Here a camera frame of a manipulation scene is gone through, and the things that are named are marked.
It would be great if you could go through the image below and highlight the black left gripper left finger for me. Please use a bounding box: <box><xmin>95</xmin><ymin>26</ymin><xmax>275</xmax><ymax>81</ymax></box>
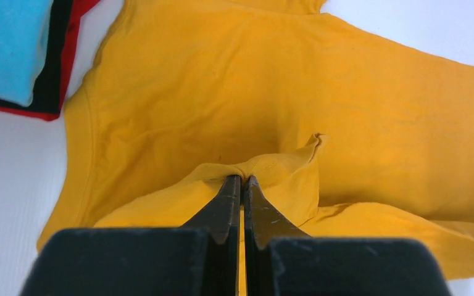
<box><xmin>21</xmin><ymin>175</ymin><xmax>241</xmax><ymax>295</ymax></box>

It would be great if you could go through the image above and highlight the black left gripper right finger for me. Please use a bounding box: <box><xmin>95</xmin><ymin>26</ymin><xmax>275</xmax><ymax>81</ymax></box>
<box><xmin>244</xmin><ymin>177</ymin><xmax>450</xmax><ymax>295</ymax></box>

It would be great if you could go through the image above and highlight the yellow t-shirt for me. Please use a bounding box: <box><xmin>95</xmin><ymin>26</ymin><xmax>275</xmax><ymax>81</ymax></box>
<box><xmin>37</xmin><ymin>1</ymin><xmax>474</xmax><ymax>295</ymax></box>

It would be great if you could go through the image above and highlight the cyan folded t-shirt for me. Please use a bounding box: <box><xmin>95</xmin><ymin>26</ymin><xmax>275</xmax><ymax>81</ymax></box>
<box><xmin>0</xmin><ymin>0</ymin><xmax>52</xmax><ymax>107</ymax></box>

